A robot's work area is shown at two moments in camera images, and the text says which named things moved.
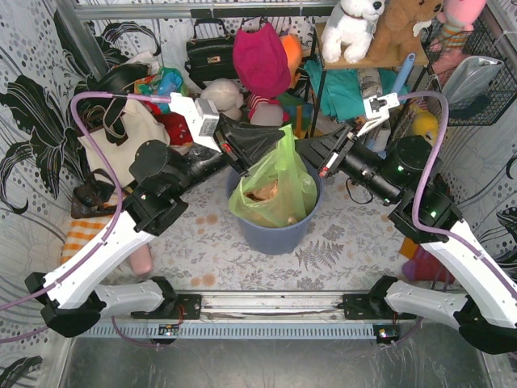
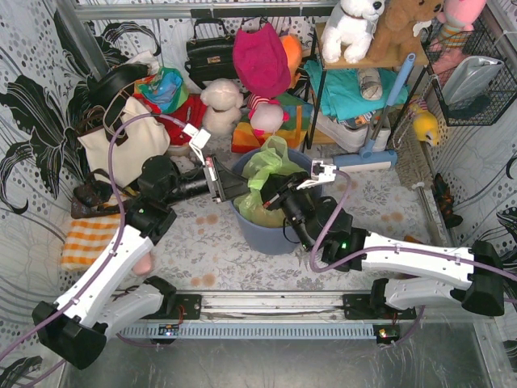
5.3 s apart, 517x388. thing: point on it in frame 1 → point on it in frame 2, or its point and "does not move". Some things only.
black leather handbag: (210, 58) does not move
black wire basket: (473, 71) does not move
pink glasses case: (141, 260) does not move
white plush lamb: (227, 95) does not move
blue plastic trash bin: (274, 241) → (296, 158)
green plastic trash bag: (279, 191) does not move
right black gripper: (329, 153) → (285, 196)
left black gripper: (231, 147) → (214, 179)
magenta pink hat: (261, 61) does not move
